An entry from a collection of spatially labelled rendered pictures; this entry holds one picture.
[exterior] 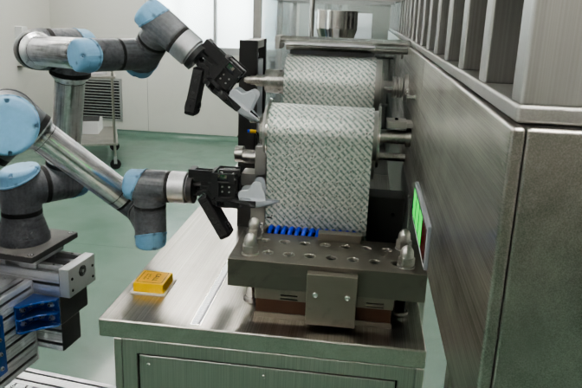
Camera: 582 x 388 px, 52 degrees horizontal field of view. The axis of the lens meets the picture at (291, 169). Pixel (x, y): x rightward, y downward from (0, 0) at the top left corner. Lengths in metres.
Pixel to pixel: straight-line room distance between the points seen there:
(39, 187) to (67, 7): 5.90
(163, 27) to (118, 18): 6.06
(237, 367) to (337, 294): 0.25
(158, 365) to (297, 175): 0.50
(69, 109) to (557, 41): 1.55
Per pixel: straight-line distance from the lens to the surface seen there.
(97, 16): 7.56
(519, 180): 0.49
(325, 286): 1.20
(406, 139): 1.37
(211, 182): 1.36
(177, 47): 1.39
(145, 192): 1.41
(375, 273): 1.20
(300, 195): 1.36
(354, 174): 1.34
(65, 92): 1.84
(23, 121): 1.32
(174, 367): 1.31
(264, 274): 1.23
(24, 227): 1.93
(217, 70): 1.37
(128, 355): 1.33
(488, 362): 0.55
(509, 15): 0.64
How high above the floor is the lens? 1.52
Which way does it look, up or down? 15 degrees down
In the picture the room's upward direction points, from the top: 2 degrees clockwise
